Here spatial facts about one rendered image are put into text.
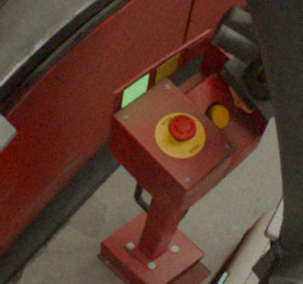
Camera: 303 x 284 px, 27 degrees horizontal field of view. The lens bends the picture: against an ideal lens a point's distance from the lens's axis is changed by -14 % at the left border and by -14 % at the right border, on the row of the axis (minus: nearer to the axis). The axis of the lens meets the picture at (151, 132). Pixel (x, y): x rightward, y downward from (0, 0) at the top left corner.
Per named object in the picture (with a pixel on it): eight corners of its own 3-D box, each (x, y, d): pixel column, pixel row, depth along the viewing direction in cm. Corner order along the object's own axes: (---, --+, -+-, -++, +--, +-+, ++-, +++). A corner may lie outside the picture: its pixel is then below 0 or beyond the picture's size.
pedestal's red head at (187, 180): (174, 220, 109) (193, 173, 93) (106, 150, 114) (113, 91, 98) (258, 148, 117) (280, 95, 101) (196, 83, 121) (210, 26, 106)
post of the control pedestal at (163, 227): (151, 260, 161) (186, 171, 113) (136, 247, 162) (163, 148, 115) (168, 249, 163) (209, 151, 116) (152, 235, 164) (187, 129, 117)
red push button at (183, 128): (179, 154, 102) (183, 143, 99) (160, 135, 103) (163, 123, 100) (199, 138, 103) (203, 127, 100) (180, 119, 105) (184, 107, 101)
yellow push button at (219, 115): (211, 133, 113) (218, 133, 111) (200, 113, 112) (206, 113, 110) (226, 120, 114) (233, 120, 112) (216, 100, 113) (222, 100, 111)
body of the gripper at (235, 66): (246, 48, 99) (261, 31, 92) (287, 101, 98) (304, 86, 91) (219, 69, 96) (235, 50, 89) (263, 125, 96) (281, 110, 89)
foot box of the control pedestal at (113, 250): (159, 312, 165) (164, 305, 154) (96, 256, 172) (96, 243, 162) (212, 273, 172) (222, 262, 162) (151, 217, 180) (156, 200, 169)
